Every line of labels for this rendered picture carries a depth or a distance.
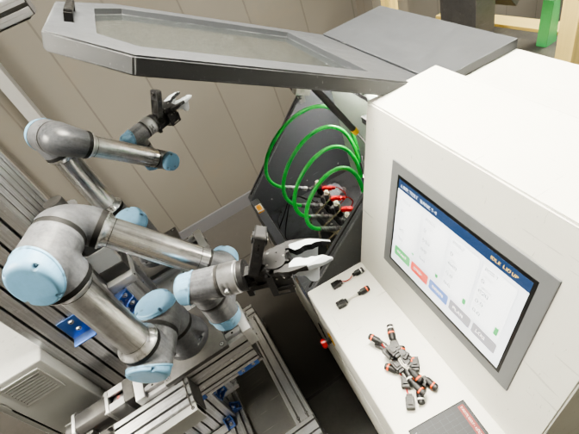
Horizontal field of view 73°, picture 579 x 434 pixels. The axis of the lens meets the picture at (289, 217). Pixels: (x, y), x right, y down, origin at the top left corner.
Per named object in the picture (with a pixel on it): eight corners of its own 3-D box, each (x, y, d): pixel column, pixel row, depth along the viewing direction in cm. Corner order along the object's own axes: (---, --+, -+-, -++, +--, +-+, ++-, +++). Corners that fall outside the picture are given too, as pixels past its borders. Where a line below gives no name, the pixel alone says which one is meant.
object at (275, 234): (261, 224, 197) (250, 201, 187) (269, 220, 198) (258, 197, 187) (314, 313, 151) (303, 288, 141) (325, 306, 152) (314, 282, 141)
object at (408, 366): (362, 344, 116) (358, 335, 112) (392, 325, 117) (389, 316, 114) (409, 414, 99) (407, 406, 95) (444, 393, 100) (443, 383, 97)
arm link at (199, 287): (190, 288, 96) (173, 267, 90) (232, 278, 94) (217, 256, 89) (185, 315, 90) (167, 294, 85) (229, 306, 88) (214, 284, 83)
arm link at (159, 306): (192, 303, 127) (171, 279, 118) (186, 341, 117) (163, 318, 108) (159, 311, 129) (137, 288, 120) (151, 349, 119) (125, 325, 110)
